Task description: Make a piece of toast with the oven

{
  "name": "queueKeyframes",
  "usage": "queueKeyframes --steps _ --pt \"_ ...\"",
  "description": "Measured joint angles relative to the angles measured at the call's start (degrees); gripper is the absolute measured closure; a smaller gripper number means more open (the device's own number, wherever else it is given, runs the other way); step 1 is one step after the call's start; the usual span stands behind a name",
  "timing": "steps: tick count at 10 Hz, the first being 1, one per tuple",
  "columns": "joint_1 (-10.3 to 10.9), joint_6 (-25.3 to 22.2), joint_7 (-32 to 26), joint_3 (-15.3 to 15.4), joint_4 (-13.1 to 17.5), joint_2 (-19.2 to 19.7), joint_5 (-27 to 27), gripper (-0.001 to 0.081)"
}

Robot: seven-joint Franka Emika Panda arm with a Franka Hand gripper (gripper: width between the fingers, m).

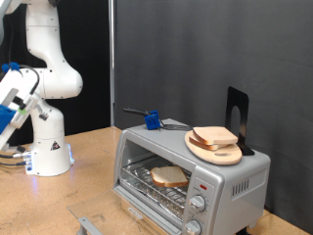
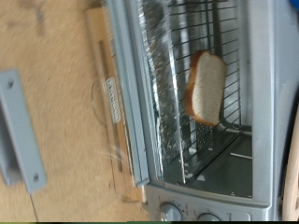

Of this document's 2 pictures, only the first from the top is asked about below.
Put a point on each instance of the round wooden cutting board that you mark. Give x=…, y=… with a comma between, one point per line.
x=225, y=156

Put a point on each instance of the black backdrop curtain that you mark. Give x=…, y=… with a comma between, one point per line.
x=91, y=49

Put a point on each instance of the silver toaster oven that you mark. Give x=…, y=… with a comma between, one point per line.
x=228, y=182

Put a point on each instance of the metal spatula with blue block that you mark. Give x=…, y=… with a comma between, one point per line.
x=152, y=120

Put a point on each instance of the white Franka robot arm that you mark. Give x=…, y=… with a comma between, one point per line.
x=49, y=140

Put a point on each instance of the white wrist camera blue mount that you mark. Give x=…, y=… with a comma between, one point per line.
x=13, y=91

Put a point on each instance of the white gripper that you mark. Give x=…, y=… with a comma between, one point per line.
x=5, y=138

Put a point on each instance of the black metal bookend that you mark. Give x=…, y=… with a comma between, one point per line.
x=243, y=104

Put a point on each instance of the wooden riser under oven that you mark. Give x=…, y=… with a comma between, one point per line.
x=153, y=228

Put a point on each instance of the aluminium foil oven tray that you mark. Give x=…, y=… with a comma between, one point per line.
x=140, y=191

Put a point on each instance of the silver oven knob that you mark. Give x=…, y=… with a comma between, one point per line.
x=198, y=203
x=193, y=227

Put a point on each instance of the dark grey backdrop curtain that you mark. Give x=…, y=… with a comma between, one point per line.
x=195, y=49

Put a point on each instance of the vertical metal pole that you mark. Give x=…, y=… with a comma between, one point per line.
x=112, y=65

